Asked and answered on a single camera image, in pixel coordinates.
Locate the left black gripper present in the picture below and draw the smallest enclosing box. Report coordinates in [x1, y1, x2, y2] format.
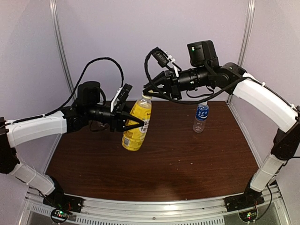
[86, 103, 146, 132]

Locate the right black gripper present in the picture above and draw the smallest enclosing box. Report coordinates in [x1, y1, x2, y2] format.
[143, 64, 210, 100]

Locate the yellow drink bottle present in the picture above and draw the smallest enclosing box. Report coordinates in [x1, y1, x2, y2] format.
[121, 91, 152, 152]

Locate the pale yellow bottle cap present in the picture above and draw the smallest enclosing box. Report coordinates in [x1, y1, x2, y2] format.
[142, 93, 152, 99]

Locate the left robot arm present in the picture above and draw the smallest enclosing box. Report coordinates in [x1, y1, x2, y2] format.
[0, 81, 144, 208]

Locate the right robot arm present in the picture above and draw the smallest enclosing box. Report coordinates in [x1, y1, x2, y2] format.
[143, 40, 300, 207]

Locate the blue label bottle white cap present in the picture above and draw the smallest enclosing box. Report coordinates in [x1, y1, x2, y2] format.
[193, 101, 209, 133]

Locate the left circuit board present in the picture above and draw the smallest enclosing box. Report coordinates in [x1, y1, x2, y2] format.
[50, 209, 72, 224]

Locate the circuit board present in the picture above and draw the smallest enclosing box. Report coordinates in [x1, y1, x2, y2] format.
[239, 209, 258, 223]
[50, 209, 72, 224]

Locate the right circuit board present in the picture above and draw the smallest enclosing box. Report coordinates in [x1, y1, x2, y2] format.
[239, 209, 258, 223]

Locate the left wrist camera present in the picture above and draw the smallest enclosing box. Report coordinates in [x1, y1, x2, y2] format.
[110, 83, 133, 113]

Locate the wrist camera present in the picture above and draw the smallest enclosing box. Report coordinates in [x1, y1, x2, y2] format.
[110, 83, 133, 113]
[151, 47, 182, 77]

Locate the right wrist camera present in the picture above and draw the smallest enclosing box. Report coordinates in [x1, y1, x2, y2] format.
[151, 47, 182, 77]

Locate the left black cable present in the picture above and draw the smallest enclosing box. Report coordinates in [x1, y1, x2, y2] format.
[0, 57, 124, 129]

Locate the black cable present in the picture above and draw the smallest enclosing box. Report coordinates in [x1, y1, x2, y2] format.
[144, 50, 244, 105]
[0, 57, 124, 129]

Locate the right black cable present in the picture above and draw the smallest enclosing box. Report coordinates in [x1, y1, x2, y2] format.
[144, 50, 244, 105]

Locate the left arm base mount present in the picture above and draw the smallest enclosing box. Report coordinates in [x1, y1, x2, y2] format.
[41, 188, 83, 213]

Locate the right aluminium frame post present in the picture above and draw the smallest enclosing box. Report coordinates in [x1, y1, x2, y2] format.
[237, 0, 255, 67]

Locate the aluminium frame post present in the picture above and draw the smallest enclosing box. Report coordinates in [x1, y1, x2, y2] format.
[237, 0, 255, 67]
[49, 0, 75, 94]

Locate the left aluminium frame post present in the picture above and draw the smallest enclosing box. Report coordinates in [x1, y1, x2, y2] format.
[49, 0, 75, 94]

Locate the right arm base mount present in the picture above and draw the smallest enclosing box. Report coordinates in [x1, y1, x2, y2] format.
[224, 187, 265, 212]

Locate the front aluminium rail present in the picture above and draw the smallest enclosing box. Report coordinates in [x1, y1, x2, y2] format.
[23, 185, 290, 225]

